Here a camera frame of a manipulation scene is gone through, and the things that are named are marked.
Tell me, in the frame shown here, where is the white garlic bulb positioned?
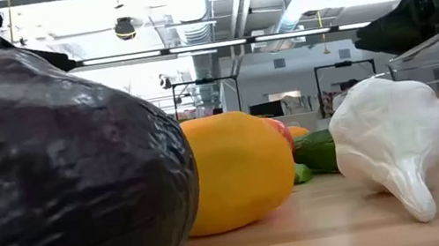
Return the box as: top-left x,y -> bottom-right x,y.
321,66 -> 439,236

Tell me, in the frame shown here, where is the small green chili pepper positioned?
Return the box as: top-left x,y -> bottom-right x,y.
291,160 -> 315,186

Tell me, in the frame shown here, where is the yellow extension cord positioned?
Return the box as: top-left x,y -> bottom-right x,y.
4,0 -> 19,45

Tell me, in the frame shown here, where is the person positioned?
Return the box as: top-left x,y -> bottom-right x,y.
328,78 -> 364,112

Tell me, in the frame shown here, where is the black workstation frame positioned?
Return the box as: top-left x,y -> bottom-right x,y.
312,56 -> 383,119

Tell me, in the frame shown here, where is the black hanging dome camera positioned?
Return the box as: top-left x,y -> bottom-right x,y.
112,15 -> 138,42

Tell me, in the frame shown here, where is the dark green cucumber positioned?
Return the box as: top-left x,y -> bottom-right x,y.
290,127 -> 341,181

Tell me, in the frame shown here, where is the orange tomato green calyx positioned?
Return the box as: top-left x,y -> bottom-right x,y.
262,112 -> 297,160

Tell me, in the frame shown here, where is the yellow hanging cord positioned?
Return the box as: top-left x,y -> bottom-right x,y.
316,9 -> 332,56

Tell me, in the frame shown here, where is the purple cabbage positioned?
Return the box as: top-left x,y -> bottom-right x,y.
0,19 -> 211,246

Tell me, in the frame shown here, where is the orange fruit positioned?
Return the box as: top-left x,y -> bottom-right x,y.
286,123 -> 312,141
169,101 -> 305,240

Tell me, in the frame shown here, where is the long LED light bar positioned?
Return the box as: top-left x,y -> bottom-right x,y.
68,11 -> 373,78

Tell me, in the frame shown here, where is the grey plastic basket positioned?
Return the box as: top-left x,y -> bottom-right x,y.
285,109 -> 324,136

